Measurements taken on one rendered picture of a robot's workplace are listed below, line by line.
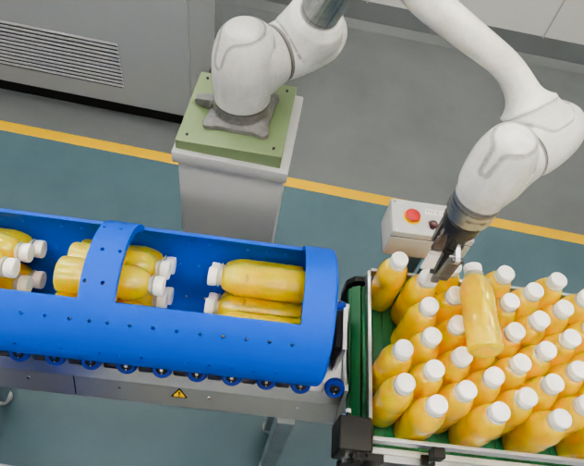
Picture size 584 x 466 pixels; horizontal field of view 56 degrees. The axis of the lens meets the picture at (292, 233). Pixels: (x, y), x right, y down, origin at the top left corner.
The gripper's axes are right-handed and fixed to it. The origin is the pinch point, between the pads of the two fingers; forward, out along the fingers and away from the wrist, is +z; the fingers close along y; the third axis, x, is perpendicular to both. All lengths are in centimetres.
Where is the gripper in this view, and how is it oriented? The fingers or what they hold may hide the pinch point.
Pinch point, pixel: (431, 269)
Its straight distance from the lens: 125.6
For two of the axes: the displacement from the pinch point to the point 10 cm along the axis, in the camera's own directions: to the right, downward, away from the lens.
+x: 9.9, 1.3, 0.6
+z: -1.2, 5.7, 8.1
